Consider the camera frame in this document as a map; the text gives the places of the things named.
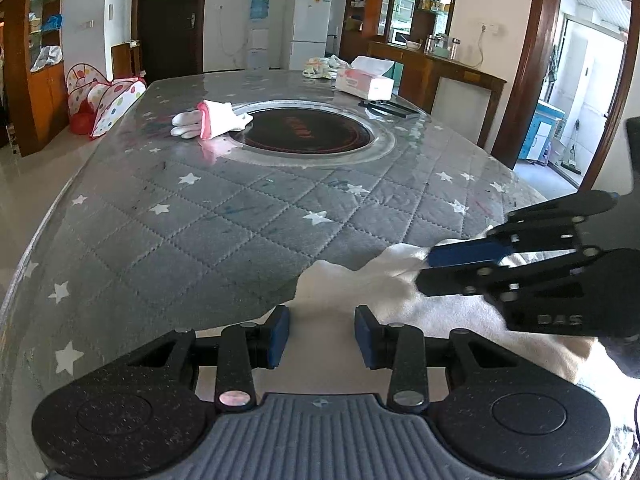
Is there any cream white garment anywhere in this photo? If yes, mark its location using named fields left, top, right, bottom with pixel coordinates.
left=194, top=238, right=626, bottom=401

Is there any crumpled patterned cloth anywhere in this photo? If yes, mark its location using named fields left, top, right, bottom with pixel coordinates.
left=303, top=54, right=350, bottom=80

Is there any black flat tray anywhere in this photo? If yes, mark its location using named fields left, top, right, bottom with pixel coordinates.
left=358, top=100, right=421, bottom=119

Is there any polka dot play tent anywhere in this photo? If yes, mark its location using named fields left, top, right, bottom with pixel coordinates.
left=66, top=63, right=146, bottom=139

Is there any dark wooden sideboard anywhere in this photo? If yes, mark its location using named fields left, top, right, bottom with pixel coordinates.
left=367, top=41, right=506, bottom=148

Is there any water dispenser with blue bottle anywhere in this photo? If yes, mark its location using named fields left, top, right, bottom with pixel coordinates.
left=246, top=0, right=270, bottom=72

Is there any dark wooden door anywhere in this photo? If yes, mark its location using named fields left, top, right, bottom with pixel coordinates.
left=131, top=0, right=205, bottom=84

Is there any grey quilted star table cover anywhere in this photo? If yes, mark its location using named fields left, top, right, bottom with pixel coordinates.
left=0, top=68, right=551, bottom=411

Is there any round black induction cooktop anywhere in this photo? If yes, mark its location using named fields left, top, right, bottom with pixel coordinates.
left=230, top=107, right=373, bottom=155

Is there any brown wooden shelf cabinet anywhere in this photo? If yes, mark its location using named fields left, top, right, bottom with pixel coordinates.
left=1, top=0, right=68, bottom=156

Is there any metal canister on sideboard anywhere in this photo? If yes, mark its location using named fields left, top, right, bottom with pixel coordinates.
left=448, top=37, right=461, bottom=60

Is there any white pink glove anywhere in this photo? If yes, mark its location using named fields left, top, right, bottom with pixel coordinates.
left=170, top=101, right=253, bottom=141

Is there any pink white tissue box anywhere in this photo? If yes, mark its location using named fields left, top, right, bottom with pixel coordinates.
left=335, top=55, right=395, bottom=101

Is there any white refrigerator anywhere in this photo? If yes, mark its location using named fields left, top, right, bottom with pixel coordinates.
left=281, top=0, right=332, bottom=72

